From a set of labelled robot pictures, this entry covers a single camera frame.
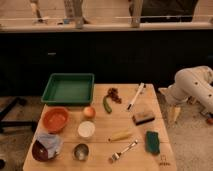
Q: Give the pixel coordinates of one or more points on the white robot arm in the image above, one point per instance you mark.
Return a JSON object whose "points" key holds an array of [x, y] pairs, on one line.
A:
{"points": [[195, 82]]}

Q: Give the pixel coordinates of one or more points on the wooden block brush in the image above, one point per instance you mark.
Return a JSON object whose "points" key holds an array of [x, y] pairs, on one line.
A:
{"points": [[141, 118]]}

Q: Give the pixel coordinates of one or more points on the red bowl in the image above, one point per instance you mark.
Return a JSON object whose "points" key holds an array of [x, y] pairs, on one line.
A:
{"points": [[55, 119]]}

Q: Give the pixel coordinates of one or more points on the dark purple bowl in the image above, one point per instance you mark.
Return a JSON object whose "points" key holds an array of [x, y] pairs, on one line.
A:
{"points": [[39, 152]]}

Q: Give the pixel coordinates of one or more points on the dark red grapes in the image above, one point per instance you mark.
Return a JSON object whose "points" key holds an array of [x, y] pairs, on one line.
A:
{"points": [[113, 94]]}

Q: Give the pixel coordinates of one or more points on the green cucumber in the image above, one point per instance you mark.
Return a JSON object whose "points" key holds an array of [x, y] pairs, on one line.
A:
{"points": [[106, 105]]}

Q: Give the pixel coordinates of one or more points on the peach apple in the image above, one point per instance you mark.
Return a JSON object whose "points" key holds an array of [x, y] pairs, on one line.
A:
{"points": [[89, 112]]}

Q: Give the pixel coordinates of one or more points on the green plastic tray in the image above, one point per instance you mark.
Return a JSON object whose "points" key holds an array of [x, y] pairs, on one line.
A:
{"points": [[69, 89]]}

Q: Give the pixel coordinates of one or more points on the white cup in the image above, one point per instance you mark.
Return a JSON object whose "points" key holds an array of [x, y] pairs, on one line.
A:
{"points": [[86, 129]]}

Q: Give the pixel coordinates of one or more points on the silver fork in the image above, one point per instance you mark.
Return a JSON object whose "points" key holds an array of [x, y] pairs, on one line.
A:
{"points": [[116, 156]]}

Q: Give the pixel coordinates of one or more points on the small metal cup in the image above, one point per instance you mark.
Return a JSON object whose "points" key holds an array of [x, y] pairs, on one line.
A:
{"points": [[81, 152]]}

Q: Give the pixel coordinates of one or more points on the green sponge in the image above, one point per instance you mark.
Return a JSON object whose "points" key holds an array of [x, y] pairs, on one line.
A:
{"points": [[152, 143]]}

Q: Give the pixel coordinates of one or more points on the black office chair base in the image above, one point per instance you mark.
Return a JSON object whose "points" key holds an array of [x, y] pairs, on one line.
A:
{"points": [[9, 115]]}

